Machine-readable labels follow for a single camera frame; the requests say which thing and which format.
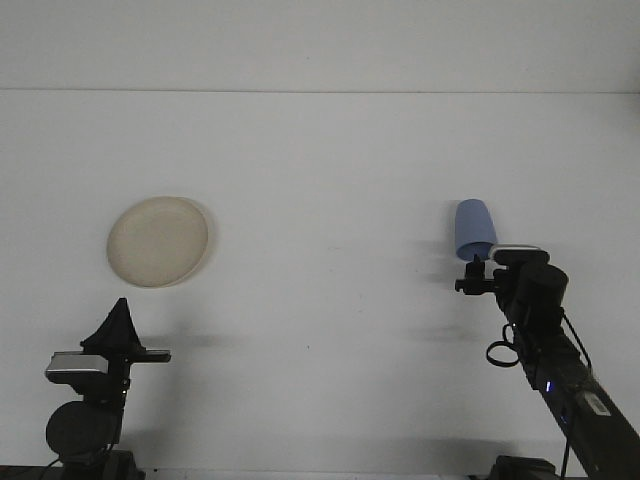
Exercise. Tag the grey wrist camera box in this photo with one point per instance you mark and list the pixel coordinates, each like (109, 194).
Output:
(75, 364)
(517, 252)

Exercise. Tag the pale blue cup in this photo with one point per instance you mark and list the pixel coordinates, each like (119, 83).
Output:
(474, 222)

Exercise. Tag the pale cream round plate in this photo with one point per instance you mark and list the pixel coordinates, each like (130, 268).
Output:
(157, 242)

